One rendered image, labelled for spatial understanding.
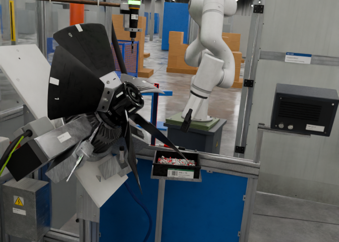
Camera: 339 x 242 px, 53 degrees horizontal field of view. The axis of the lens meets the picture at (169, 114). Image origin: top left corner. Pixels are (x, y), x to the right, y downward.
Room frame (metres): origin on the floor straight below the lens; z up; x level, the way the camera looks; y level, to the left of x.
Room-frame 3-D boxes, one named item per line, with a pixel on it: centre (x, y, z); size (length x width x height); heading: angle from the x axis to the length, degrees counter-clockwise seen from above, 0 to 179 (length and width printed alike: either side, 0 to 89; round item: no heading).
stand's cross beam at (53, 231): (1.27, 0.41, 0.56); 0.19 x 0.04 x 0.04; 75
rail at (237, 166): (1.67, -0.02, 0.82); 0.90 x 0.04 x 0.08; 75
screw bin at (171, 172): (1.49, -0.05, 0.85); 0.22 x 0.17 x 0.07; 89
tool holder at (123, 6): (1.34, 0.17, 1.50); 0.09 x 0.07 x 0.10; 110
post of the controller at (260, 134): (1.56, -0.44, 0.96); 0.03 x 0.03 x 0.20; 75
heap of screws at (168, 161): (1.49, -0.05, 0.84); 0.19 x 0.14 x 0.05; 89
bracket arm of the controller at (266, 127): (1.53, -0.54, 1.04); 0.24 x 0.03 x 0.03; 75
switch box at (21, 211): (1.21, 0.54, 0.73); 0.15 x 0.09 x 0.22; 75
